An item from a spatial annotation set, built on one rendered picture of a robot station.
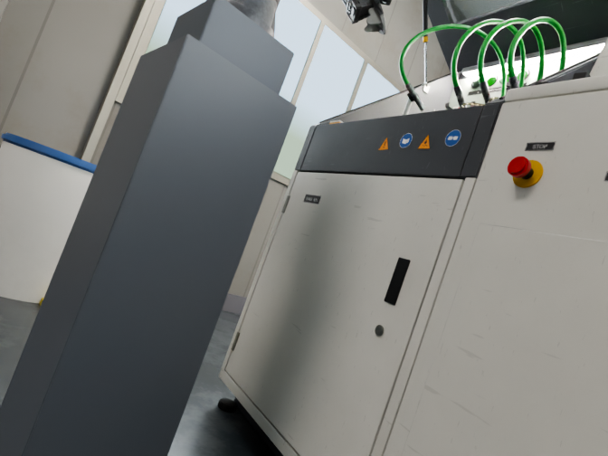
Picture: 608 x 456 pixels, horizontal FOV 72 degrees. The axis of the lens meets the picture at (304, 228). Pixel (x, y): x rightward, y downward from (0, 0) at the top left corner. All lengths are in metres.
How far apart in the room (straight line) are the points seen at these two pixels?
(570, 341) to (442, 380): 0.22
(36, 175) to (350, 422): 1.43
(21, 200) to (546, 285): 1.70
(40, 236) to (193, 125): 1.23
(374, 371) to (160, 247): 0.49
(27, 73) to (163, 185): 1.77
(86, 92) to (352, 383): 1.98
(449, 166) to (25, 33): 2.03
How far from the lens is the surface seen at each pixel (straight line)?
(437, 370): 0.82
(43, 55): 2.45
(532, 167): 0.83
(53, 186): 1.85
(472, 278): 0.81
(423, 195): 0.94
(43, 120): 2.42
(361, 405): 0.93
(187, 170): 0.73
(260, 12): 0.88
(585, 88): 0.87
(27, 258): 1.90
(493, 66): 1.78
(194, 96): 0.74
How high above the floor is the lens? 0.53
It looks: 4 degrees up
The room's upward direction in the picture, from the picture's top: 20 degrees clockwise
